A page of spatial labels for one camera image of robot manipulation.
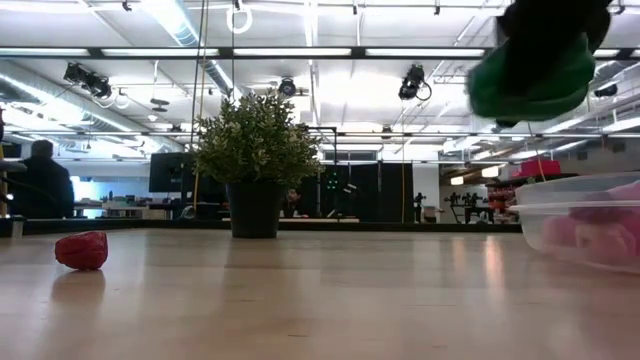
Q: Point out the black ceiling spotlight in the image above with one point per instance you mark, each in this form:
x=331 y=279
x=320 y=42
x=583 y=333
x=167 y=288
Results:
x=287 y=87
x=87 y=80
x=412 y=82

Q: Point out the person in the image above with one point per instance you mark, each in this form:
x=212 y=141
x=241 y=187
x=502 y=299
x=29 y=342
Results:
x=295 y=200
x=42 y=185

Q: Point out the red storage bin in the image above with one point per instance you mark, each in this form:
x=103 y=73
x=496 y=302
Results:
x=537 y=168

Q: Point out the black partition panel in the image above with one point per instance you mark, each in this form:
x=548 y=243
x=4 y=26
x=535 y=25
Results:
x=370 y=192

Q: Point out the black background monitor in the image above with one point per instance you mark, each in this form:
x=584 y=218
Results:
x=167 y=172

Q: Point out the black overhead crossbar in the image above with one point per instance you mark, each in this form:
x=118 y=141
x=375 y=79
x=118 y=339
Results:
x=350 y=51

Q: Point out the black metal table frame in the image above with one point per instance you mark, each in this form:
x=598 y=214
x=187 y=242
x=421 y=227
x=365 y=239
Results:
x=400 y=226

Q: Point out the black equipment stand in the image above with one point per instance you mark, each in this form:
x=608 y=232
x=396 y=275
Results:
x=470 y=210

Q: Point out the clear plastic tupperware container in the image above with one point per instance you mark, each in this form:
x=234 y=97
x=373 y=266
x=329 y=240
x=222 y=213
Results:
x=550 y=192

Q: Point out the pink toy berry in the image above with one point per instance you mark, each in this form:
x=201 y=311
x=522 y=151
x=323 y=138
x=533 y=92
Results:
x=555 y=231

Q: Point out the small red chili pepper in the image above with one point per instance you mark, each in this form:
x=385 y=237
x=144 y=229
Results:
x=82 y=250

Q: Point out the green toy bell pepper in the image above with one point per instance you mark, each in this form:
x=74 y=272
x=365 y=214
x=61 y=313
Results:
x=550 y=102

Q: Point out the green plant in black pot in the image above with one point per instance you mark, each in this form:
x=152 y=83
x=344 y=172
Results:
x=255 y=140

